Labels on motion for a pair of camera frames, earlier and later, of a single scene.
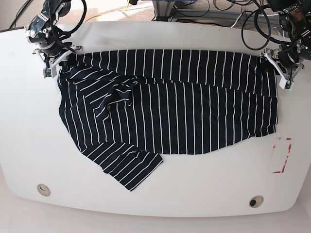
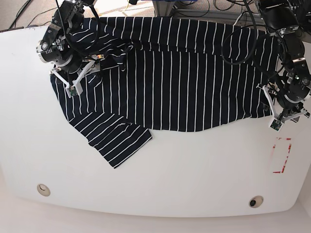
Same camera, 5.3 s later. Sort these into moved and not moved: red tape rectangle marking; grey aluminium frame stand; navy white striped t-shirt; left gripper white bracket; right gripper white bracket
Moved: right gripper white bracket; left gripper white bracket; navy white striped t-shirt
Not moved: grey aluminium frame stand; red tape rectangle marking
